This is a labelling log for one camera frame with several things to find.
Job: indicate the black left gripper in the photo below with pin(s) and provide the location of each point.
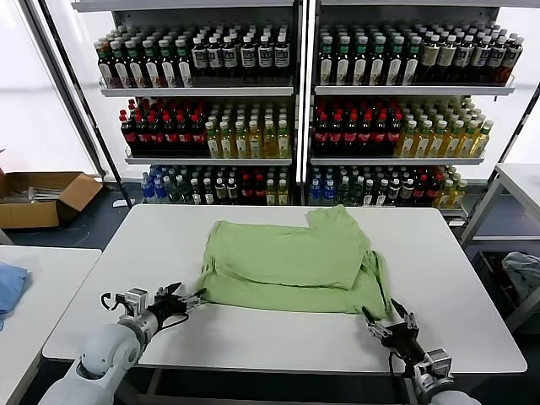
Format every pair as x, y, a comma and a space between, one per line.
169, 308

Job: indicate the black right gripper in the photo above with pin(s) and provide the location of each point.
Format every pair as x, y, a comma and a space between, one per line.
396, 337

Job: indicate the green t-shirt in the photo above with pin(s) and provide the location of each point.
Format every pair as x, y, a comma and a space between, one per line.
287, 266

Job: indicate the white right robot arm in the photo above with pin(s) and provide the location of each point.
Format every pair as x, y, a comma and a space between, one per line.
426, 379

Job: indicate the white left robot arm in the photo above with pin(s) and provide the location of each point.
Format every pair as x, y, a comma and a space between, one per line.
101, 346

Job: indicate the white-cap dark drink bottle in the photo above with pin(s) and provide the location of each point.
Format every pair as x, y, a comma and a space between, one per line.
381, 194
407, 193
196, 193
220, 192
208, 193
394, 193
369, 194
232, 192

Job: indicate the green soda bottle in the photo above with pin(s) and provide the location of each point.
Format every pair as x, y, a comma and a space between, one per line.
357, 192
185, 190
173, 190
344, 192

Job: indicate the blue water bottle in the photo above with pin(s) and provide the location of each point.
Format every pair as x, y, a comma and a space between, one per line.
329, 194
316, 194
160, 190
147, 190

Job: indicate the small white floor object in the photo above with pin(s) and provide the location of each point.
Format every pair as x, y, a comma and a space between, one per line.
120, 203

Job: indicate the dark storage crate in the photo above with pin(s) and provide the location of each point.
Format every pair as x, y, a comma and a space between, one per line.
493, 270

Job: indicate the red-cap cola bottle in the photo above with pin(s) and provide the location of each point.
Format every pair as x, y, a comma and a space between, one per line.
336, 135
395, 135
259, 190
156, 135
184, 135
170, 135
322, 135
365, 135
246, 190
351, 135
419, 192
432, 192
380, 135
142, 135
127, 135
198, 135

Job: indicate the yellow tea bottle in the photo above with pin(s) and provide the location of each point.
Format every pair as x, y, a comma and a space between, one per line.
284, 194
241, 143
270, 143
453, 143
271, 194
284, 143
439, 143
227, 143
255, 143
459, 195
468, 143
423, 143
482, 143
213, 143
444, 195
407, 143

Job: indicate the grey crumpled cloth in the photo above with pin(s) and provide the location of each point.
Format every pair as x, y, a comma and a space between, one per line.
523, 270

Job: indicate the blue folded cloth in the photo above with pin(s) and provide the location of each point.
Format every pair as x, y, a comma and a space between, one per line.
12, 282

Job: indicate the brown cardboard box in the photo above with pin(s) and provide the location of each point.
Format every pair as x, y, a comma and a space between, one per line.
29, 215

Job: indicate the clear plastic packing pieces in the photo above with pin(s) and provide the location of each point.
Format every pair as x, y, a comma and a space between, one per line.
42, 193

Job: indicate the grey metal side table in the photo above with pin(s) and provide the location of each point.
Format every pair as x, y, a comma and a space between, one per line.
523, 185

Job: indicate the green-cap dark tea bottle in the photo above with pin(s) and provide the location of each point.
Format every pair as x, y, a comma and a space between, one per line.
395, 61
361, 61
184, 64
379, 61
167, 64
412, 61
105, 63
343, 61
150, 65
120, 65
327, 61
135, 65

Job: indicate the blue-label dark drink bottle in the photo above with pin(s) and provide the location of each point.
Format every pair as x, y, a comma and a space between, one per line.
466, 57
282, 55
514, 59
215, 56
230, 56
248, 56
200, 57
483, 57
265, 55
499, 58

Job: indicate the beige-label dark drink bottle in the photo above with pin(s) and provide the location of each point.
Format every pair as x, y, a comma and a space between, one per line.
431, 57
448, 57

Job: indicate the grey metal shelf rack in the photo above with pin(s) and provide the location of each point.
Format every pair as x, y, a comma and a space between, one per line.
379, 14
169, 17

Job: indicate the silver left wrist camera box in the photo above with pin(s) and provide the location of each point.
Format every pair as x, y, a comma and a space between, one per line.
136, 299

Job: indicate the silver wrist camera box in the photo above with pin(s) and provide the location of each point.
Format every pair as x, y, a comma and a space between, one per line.
441, 363
136, 299

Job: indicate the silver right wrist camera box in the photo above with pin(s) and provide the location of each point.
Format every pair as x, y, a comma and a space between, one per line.
441, 363

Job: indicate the dark metal window post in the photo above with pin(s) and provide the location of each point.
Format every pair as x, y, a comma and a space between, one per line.
79, 93

